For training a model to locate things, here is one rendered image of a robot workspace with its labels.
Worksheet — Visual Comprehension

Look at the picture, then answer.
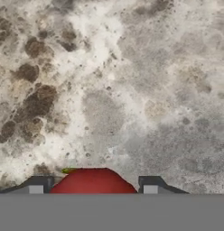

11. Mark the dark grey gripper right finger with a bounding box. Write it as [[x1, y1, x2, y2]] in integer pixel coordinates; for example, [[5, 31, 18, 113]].
[[137, 175, 190, 195]]

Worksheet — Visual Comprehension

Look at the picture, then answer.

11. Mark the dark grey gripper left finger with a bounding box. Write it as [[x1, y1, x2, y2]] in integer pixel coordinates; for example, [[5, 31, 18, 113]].
[[0, 175, 55, 195]]

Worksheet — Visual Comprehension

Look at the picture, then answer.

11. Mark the red bell pepper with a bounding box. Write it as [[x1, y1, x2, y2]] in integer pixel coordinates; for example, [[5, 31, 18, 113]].
[[50, 167, 138, 195]]

